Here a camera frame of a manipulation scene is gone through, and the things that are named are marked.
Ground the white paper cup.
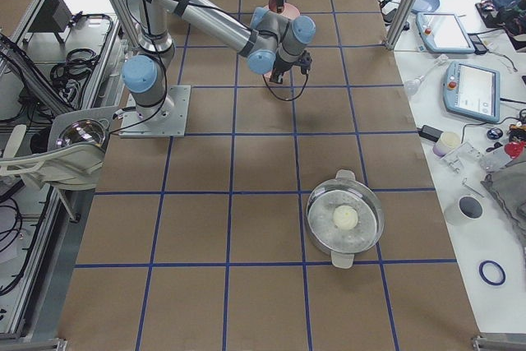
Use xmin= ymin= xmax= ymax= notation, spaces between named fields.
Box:
xmin=444 ymin=195 xmax=484 ymax=225

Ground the white steamed bun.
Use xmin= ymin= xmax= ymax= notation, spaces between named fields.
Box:
xmin=332 ymin=205 xmax=358 ymax=230

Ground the blue tape ring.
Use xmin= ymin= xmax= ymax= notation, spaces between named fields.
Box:
xmin=478 ymin=260 xmax=506 ymax=286

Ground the far teach pendant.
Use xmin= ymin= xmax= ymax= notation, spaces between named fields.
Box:
xmin=415 ymin=12 xmax=475 ymax=54

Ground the purple white cup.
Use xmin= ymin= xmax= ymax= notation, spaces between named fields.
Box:
xmin=432 ymin=132 xmax=461 ymax=157

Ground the light bulb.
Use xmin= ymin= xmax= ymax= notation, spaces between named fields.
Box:
xmin=404 ymin=75 xmax=426 ymax=97

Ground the pink plate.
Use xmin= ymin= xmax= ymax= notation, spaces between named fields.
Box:
xmin=279 ymin=2 xmax=301 ymax=20

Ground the teach pendant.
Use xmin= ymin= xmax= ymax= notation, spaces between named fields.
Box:
xmin=415 ymin=12 xmax=475 ymax=54
xmin=442 ymin=61 xmax=501 ymax=124

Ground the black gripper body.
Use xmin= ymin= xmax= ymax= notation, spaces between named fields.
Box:
xmin=272 ymin=57 xmax=294 ymax=74

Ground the steel steamer pot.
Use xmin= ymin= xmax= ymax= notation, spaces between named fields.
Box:
xmin=305 ymin=169 xmax=385 ymax=269

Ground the small black adapter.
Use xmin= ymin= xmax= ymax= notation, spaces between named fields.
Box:
xmin=418 ymin=125 xmax=443 ymax=143

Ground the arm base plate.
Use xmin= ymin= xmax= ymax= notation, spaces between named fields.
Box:
xmin=118 ymin=85 xmax=191 ymax=138

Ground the near teach pendant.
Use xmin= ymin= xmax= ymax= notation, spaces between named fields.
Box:
xmin=442 ymin=61 xmax=501 ymax=124

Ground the glass bowl on chair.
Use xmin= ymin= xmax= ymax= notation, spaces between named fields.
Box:
xmin=55 ymin=118 xmax=107 ymax=148

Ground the blue plate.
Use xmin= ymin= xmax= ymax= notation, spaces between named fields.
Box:
xmin=411 ymin=0 xmax=441 ymax=14

